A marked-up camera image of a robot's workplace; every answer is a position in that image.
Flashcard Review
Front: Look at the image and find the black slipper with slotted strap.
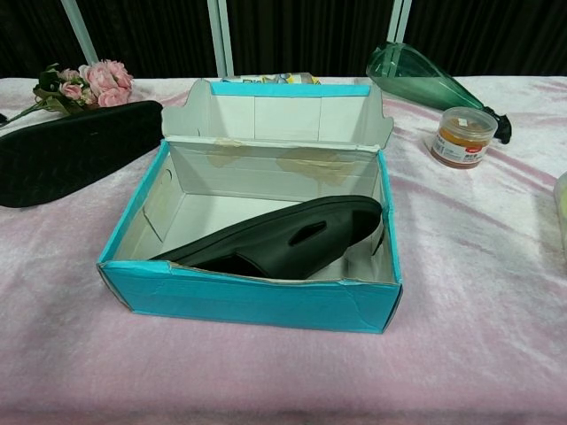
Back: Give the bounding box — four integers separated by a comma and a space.
148, 197, 383, 281

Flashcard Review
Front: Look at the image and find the green plastic spray bottle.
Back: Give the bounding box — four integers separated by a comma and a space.
366, 42, 515, 143

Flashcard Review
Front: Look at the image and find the black pleated curtain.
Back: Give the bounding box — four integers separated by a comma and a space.
0, 0, 567, 80

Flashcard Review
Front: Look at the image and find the pink artificial flower bouquet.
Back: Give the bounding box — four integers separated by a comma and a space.
6, 63, 134, 123

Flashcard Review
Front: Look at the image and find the teal cardboard shoe box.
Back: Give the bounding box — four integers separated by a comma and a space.
96, 77, 403, 334

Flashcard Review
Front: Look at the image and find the white metal frame post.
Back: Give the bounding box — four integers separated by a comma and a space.
59, 0, 99, 66
207, 0, 236, 77
387, 0, 413, 45

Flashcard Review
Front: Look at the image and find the black slipper with plain strap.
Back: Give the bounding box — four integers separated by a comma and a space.
0, 100, 164, 208

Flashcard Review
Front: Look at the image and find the pink velvet table cloth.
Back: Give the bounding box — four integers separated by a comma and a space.
0, 75, 567, 425

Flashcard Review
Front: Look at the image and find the clear jar with amber contents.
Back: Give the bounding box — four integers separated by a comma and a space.
430, 105, 497, 168

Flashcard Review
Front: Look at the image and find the yellow white snack package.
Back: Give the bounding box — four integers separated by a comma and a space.
221, 73, 322, 86

